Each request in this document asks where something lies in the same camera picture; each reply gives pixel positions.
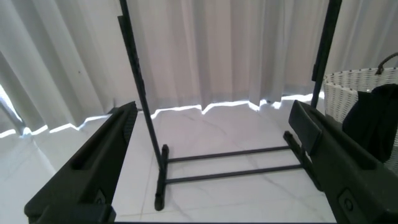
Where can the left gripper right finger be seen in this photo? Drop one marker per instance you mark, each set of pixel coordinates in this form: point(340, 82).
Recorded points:
point(351, 183)

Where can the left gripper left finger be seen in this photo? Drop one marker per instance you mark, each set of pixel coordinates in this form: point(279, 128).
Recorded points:
point(87, 180)

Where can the black clothes rack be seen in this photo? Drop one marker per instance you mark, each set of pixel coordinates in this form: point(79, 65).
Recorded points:
point(161, 174)

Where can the white laundry basket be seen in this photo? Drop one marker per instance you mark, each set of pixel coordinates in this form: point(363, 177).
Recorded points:
point(342, 93)

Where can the black garment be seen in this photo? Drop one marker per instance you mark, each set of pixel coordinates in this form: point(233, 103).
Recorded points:
point(373, 121)

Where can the white curtain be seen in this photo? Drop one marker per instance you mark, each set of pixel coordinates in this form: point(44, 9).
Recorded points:
point(217, 46)

